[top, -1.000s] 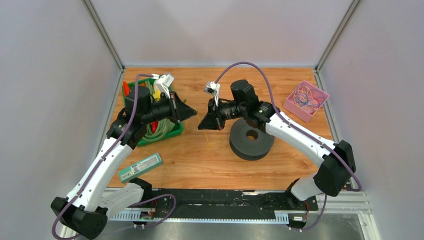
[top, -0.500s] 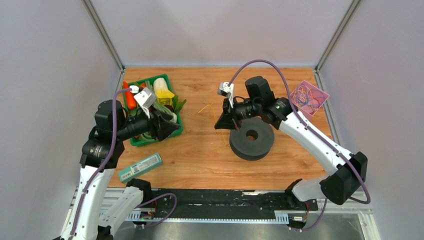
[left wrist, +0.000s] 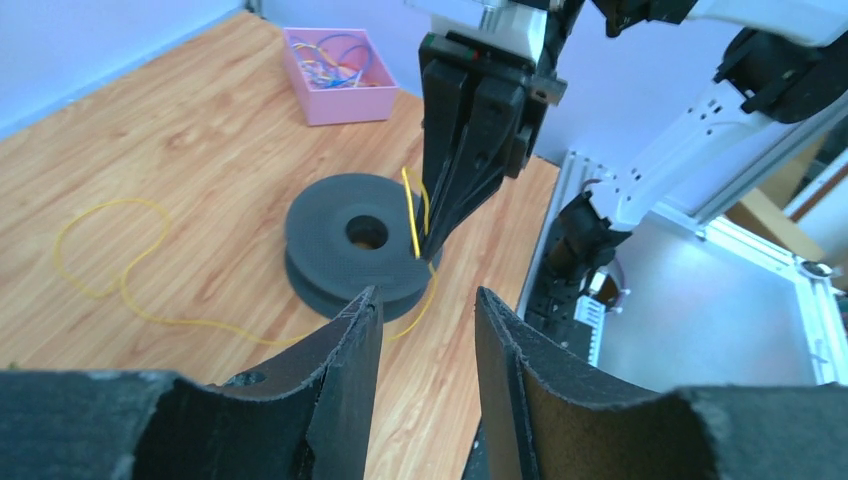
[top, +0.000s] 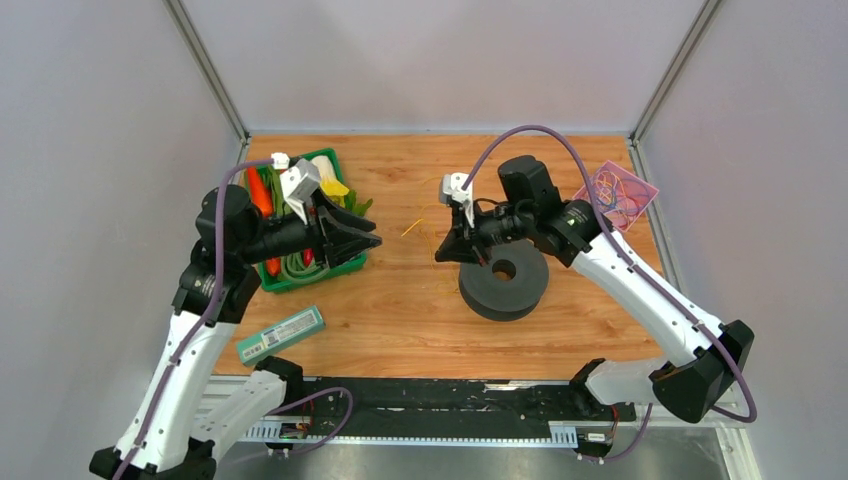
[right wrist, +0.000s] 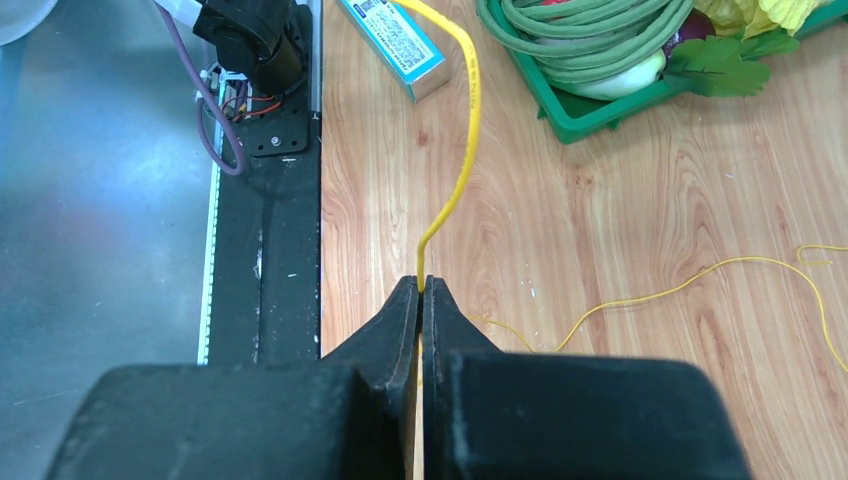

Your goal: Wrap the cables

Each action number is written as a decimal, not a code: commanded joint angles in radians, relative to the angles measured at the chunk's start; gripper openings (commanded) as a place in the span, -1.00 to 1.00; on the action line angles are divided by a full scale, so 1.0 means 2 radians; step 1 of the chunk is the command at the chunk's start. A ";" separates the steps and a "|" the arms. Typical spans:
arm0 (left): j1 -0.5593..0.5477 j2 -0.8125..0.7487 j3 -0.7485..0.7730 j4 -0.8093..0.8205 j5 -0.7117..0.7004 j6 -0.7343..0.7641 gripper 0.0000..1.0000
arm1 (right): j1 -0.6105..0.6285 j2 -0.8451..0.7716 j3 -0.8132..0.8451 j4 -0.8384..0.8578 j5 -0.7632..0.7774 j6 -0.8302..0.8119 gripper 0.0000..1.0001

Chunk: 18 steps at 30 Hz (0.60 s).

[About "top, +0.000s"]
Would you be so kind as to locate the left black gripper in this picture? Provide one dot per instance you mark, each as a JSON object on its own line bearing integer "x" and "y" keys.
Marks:
{"x": 339, "y": 242}

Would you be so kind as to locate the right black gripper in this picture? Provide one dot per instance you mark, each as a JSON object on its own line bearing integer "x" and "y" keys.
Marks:
{"x": 455, "y": 248}

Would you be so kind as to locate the dark grey cable spool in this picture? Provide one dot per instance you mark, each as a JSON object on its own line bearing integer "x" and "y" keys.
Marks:
{"x": 509, "y": 286}

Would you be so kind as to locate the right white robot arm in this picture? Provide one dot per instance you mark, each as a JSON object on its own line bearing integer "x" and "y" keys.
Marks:
{"x": 701, "y": 353}

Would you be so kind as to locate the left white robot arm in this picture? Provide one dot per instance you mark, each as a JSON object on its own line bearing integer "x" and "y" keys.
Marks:
{"x": 166, "y": 440}

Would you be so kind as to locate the green leafy vegetable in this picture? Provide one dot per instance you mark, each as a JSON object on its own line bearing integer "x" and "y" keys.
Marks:
{"x": 355, "y": 205}

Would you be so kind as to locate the red chili pepper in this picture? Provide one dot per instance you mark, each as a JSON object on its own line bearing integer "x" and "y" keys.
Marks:
{"x": 307, "y": 257}

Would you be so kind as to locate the yellow white cabbage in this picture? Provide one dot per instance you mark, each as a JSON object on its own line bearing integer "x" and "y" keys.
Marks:
{"x": 329, "y": 181}

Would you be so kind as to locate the green long beans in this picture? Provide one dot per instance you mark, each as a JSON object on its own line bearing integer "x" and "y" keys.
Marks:
{"x": 295, "y": 270}

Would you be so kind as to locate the small red pepper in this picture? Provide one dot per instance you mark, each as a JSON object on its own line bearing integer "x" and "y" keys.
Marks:
{"x": 273, "y": 267}

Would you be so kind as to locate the green plastic tray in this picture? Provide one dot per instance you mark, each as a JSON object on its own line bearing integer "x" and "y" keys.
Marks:
{"x": 270, "y": 177}

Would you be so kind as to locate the orange carrot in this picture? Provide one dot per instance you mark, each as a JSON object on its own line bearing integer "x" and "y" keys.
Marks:
{"x": 260, "y": 194}

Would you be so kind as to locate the teal rectangular box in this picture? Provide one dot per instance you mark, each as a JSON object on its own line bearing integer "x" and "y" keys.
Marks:
{"x": 280, "y": 336}

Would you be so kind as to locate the pink plastic box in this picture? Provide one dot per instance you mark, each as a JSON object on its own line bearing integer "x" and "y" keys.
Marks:
{"x": 622, "y": 196}

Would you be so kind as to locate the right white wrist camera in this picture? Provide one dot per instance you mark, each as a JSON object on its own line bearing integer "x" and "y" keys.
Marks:
{"x": 456, "y": 192}

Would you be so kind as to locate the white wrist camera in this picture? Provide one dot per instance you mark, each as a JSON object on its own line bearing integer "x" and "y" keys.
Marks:
{"x": 456, "y": 192}
{"x": 298, "y": 184}

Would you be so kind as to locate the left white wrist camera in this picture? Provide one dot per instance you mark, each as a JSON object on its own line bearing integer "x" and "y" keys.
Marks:
{"x": 298, "y": 184}

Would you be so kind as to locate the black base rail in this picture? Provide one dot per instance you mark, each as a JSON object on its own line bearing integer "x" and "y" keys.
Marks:
{"x": 418, "y": 411}

